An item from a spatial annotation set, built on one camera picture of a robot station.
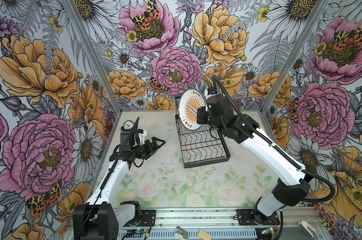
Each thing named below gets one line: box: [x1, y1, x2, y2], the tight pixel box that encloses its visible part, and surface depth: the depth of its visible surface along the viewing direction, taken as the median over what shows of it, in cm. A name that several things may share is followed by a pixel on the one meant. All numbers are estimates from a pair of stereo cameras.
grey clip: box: [173, 226, 189, 240], surface depth 71 cm
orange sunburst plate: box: [178, 88, 206, 131], surface depth 75 cm
